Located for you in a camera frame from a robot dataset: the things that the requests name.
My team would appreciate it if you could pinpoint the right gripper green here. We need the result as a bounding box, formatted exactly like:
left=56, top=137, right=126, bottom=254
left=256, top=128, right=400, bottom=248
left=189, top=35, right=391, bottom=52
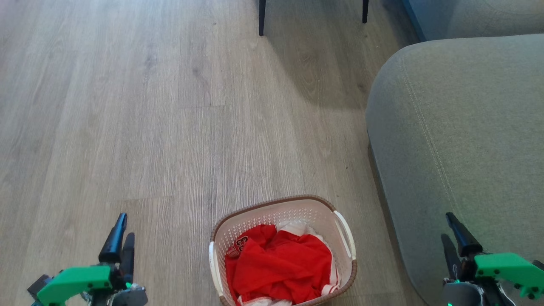
left=440, top=212, right=544, bottom=306

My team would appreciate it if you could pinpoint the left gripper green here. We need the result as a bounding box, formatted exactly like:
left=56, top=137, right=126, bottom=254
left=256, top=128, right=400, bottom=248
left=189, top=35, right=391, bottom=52
left=27, top=212, right=148, bottom=306

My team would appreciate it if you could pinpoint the white plastic laundry basket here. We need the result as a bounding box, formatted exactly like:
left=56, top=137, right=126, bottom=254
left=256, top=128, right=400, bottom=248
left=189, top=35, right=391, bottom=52
left=208, top=195, right=358, bottom=306

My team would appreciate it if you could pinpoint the grey fabric sofa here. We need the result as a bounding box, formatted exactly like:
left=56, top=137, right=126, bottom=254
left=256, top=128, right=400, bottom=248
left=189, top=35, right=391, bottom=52
left=365, top=34, right=544, bottom=306

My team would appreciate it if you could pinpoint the white garment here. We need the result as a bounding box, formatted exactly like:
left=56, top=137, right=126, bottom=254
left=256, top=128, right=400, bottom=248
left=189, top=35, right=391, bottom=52
left=275, top=220, right=318, bottom=238

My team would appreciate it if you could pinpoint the red sports jersey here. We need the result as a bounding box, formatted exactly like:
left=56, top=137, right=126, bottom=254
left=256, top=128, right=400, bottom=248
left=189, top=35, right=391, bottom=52
left=225, top=224, right=341, bottom=306

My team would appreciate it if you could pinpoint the blue-grey sofa section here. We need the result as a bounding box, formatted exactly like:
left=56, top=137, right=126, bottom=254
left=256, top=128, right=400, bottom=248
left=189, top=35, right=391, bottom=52
left=401, top=0, right=544, bottom=43

